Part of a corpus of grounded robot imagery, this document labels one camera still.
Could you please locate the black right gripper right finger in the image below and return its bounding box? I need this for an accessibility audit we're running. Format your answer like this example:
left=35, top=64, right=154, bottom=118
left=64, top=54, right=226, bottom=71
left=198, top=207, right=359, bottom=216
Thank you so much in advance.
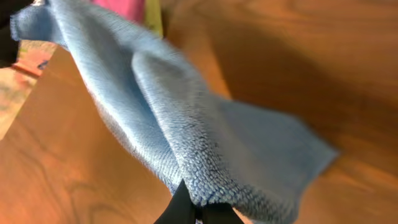
left=200, top=203, right=244, bottom=224

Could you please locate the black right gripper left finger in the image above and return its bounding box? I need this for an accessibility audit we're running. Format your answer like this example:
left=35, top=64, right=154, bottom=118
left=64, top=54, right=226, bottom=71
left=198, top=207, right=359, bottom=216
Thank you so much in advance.
left=154, top=180, right=196, bottom=224

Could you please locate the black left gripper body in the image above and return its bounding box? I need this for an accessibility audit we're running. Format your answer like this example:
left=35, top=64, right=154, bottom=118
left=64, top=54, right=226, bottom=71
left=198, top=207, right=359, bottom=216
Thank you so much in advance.
left=0, top=0, right=33, bottom=68

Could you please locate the blue microfiber cloth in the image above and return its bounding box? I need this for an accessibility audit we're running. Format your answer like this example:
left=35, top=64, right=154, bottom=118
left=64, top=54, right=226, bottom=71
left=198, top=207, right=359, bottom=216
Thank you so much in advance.
left=10, top=1, right=337, bottom=223

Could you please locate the folded purple cloth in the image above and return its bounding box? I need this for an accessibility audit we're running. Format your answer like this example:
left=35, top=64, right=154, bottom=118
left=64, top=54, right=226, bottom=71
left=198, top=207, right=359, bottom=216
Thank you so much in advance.
left=91, top=0, right=145, bottom=23

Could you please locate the folded green cloth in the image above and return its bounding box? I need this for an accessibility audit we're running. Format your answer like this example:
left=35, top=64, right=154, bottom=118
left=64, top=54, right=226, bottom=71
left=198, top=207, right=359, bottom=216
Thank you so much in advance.
left=144, top=0, right=164, bottom=37

